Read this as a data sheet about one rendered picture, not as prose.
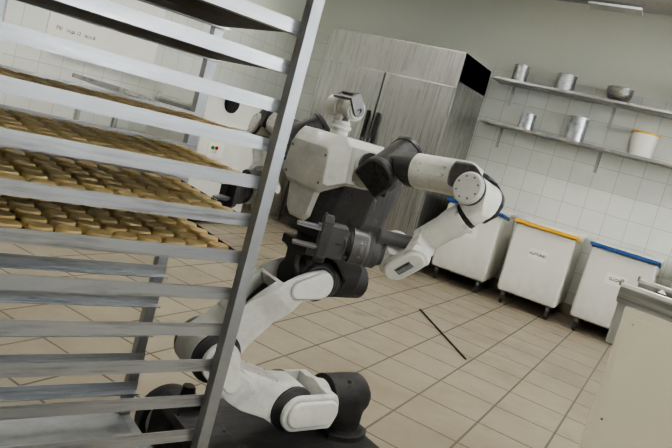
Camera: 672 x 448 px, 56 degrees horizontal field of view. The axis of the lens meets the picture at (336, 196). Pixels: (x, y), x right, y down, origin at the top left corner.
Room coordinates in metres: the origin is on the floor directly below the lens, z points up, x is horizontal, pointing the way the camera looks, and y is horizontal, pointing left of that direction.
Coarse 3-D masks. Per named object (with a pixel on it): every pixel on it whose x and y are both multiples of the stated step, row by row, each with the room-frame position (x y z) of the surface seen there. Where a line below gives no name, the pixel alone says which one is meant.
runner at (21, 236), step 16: (0, 240) 1.14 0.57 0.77; (16, 240) 1.15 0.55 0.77; (32, 240) 1.17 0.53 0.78; (48, 240) 1.19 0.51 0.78; (64, 240) 1.21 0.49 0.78; (80, 240) 1.22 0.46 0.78; (96, 240) 1.24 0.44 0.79; (112, 240) 1.26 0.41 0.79; (128, 240) 1.28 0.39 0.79; (160, 256) 1.33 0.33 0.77; (176, 256) 1.36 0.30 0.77; (192, 256) 1.38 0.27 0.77; (208, 256) 1.40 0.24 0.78; (224, 256) 1.43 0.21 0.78
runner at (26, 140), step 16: (0, 128) 1.11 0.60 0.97; (16, 144) 1.13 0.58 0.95; (32, 144) 1.15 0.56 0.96; (48, 144) 1.16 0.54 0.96; (64, 144) 1.18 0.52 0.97; (80, 144) 1.20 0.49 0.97; (96, 160) 1.22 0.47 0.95; (112, 160) 1.24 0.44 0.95; (128, 160) 1.26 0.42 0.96; (144, 160) 1.28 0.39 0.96; (160, 160) 1.30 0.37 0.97; (176, 160) 1.33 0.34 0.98; (192, 176) 1.35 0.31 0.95; (208, 176) 1.37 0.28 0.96; (224, 176) 1.40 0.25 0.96; (240, 176) 1.42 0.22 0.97; (256, 176) 1.45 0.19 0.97
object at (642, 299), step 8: (624, 288) 1.95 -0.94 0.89; (632, 288) 1.94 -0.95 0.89; (640, 288) 1.94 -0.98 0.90; (624, 296) 1.95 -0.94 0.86; (632, 296) 1.94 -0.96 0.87; (640, 296) 1.92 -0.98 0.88; (648, 296) 1.91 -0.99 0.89; (656, 296) 1.90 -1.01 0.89; (664, 296) 1.90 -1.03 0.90; (632, 304) 1.93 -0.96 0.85; (640, 304) 1.92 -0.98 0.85; (648, 304) 1.91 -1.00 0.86; (656, 304) 1.90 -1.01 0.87; (664, 304) 1.88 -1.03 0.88; (648, 312) 1.90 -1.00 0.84; (656, 312) 1.89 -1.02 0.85; (664, 312) 1.88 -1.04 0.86
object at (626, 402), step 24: (624, 312) 1.93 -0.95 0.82; (624, 336) 1.92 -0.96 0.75; (648, 336) 1.88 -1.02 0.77; (624, 360) 1.91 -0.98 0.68; (648, 360) 1.87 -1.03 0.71; (600, 384) 1.93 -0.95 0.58; (624, 384) 1.89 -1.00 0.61; (648, 384) 1.86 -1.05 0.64; (600, 408) 1.92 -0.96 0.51; (624, 408) 1.88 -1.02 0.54; (648, 408) 1.85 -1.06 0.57; (600, 432) 1.91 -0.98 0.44; (624, 432) 1.87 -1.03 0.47; (648, 432) 1.84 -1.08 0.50
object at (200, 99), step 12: (204, 60) 1.79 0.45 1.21; (204, 72) 1.78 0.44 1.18; (204, 96) 1.79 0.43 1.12; (192, 108) 1.80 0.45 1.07; (204, 108) 1.80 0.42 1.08; (156, 264) 1.78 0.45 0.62; (144, 312) 1.78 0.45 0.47; (132, 348) 1.80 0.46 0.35; (144, 348) 1.80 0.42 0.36; (120, 396) 1.80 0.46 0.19; (132, 396) 1.80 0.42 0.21
